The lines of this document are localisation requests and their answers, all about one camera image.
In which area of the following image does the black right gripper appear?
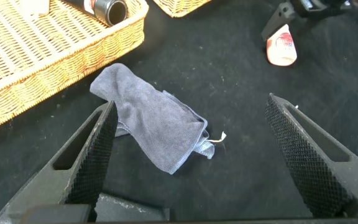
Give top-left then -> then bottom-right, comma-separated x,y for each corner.
261,0 -> 332,41

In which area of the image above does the wicker basket with brown handles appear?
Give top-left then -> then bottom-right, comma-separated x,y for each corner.
0,0 -> 150,136
152,0 -> 213,19

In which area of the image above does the black tablecloth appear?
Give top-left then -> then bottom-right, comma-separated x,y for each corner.
0,0 -> 358,224

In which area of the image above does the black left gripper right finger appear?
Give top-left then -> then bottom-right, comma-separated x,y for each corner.
265,92 -> 358,218

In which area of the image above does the pink bottle with white cap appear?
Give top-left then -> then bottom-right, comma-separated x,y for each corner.
265,24 -> 298,67

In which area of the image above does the black leather case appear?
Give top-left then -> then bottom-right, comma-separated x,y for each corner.
94,192 -> 170,222

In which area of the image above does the grey cloth towel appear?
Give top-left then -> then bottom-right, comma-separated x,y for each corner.
89,63 -> 227,175

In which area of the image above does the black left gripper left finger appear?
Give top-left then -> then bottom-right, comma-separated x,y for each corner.
0,101 -> 119,224

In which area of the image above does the black tube with red label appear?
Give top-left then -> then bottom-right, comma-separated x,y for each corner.
62,0 -> 129,27

